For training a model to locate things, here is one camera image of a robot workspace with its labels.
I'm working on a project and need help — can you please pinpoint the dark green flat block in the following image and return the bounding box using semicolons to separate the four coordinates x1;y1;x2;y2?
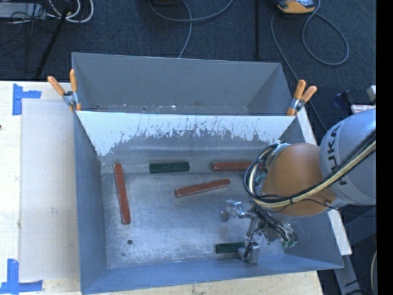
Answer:
149;161;191;175
214;242;246;255

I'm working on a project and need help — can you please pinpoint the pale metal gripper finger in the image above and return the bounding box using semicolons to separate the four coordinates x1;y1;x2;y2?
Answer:
238;242;261;266
219;199;247;222

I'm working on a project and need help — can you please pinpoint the grey metal bin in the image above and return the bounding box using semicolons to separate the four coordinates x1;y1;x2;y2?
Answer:
71;52;345;295

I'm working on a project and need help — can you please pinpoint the red-brown flat block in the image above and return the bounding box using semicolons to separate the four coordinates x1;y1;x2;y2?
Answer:
113;163;132;226
174;178;232;199
211;161;253;173

